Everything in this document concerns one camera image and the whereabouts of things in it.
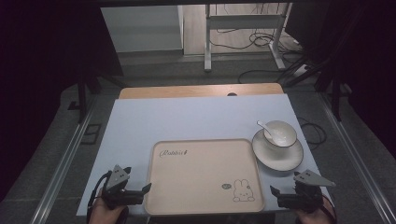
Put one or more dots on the beige tray with rabbit print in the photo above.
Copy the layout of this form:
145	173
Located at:
202	177

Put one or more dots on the person's left hand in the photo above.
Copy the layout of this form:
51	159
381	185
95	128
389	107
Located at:
104	213

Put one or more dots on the black metal stand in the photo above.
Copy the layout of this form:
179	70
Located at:
82	93
334	93

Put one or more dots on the white power strip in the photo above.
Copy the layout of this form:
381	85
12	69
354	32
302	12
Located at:
300	70

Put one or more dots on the white ceramic bowl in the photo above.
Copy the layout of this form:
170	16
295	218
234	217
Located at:
285	133

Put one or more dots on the white saucer with dark rim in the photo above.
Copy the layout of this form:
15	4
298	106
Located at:
280	158

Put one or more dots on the white cabinet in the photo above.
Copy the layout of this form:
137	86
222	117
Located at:
143	28

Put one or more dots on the white ceramic spoon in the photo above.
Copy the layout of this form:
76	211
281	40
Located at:
267	129

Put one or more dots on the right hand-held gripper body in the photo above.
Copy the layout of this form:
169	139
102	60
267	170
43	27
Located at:
306	193

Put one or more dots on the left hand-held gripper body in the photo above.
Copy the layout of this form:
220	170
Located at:
120	186

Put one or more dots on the aluminium floor rail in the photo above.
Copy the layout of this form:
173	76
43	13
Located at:
358	161
62	168

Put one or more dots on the person's right hand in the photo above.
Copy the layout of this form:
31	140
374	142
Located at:
314	217

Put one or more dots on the white metal desk frame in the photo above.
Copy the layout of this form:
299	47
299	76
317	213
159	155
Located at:
243	21

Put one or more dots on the white table cover sheet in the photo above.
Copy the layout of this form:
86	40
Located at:
186	118

